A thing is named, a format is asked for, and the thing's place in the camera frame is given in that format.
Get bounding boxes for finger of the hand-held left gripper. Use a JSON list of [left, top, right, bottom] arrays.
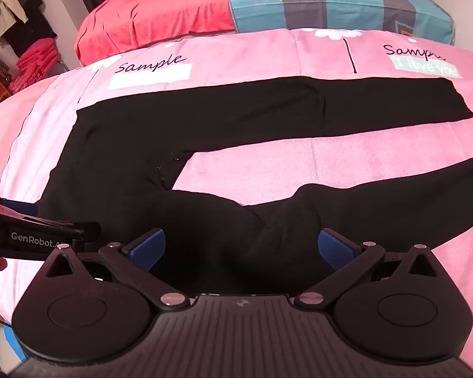
[[74, 221, 102, 253], [0, 195, 39, 224]]

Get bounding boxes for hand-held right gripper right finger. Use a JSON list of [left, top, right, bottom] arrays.
[[295, 227, 444, 308]]

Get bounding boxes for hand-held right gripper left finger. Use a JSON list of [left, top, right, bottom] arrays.
[[43, 227, 190, 312]]

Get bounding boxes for black pants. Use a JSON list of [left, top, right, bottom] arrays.
[[39, 76, 473, 284]]

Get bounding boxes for stack of red folded cloths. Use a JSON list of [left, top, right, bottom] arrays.
[[9, 37, 61, 92]]

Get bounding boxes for dark hanging clothes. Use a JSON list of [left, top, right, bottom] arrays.
[[0, 0, 58, 60]]

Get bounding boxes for pink printed blanket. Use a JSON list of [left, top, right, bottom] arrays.
[[0, 27, 473, 363]]

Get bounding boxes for red quilt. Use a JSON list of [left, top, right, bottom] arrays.
[[74, 0, 238, 66]]

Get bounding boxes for teal grey striped blanket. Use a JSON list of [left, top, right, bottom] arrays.
[[229, 0, 456, 46]]

